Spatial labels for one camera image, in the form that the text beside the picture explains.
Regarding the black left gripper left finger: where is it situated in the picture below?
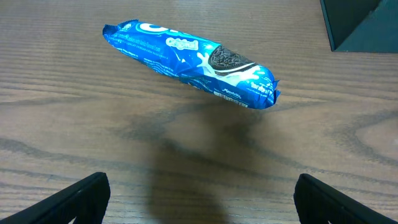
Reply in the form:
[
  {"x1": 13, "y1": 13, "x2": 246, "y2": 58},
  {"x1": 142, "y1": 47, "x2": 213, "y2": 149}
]
[{"x1": 1, "y1": 172, "x2": 111, "y2": 224}]

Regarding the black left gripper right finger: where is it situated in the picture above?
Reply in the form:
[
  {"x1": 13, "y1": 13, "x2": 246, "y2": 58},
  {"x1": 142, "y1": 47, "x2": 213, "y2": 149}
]
[{"x1": 294, "y1": 174, "x2": 397, "y2": 224}]

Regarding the blue Oreo cookie pack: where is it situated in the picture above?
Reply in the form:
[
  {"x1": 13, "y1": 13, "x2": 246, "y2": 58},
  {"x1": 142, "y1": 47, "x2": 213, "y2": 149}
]
[{"x1": 103, "y1": 19, "x2": 280, "y2": 110}]

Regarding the dark green box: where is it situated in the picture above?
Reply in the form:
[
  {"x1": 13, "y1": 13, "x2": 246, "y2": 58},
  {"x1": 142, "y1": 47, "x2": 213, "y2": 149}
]
[{"x1": 320, "y1": 0, "x2": 397, "y2": 54}]

